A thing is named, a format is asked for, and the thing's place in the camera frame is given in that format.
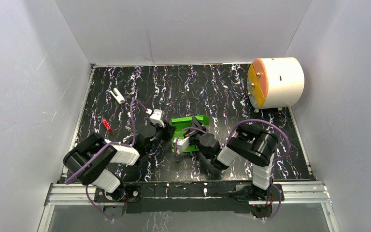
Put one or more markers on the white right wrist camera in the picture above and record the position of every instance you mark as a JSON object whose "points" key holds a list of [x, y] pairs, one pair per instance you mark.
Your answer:
{"points": [[180, 145]]}

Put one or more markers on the small white plastic clip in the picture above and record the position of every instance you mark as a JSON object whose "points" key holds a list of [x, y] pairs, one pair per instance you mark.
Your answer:
{"points": [[117, 95]]}

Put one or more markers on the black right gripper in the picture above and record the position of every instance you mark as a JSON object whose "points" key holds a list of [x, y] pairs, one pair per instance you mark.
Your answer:
{"points": [[195, 123]]}

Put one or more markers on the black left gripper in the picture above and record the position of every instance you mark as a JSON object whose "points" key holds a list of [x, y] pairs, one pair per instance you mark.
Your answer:
{"points": [[166, 132]]}

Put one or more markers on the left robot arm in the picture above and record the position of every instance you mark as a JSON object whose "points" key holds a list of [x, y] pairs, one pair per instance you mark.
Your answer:
{"points": [[88, 161]]}

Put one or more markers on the white cylinder with coloured face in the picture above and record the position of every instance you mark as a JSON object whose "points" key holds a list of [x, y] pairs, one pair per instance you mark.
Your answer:
{"points": [[275, 82]]}

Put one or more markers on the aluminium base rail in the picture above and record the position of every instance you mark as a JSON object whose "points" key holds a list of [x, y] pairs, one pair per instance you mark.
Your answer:
{"points": [[136, 192]]}

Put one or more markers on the small red marker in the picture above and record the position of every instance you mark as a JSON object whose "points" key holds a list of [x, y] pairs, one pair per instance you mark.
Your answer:
{"points": [[107, 126]]}

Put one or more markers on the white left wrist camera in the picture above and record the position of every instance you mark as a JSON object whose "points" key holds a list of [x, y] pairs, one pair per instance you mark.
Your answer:
{"points": [[156, 116]]}

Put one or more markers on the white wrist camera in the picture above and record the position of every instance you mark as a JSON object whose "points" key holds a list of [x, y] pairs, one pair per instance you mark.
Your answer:
{"points": [[156, 116], [180, 145]]}

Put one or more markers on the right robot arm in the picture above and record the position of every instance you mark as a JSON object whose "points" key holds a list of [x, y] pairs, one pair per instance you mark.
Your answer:
{"points": [[247, 141]]}

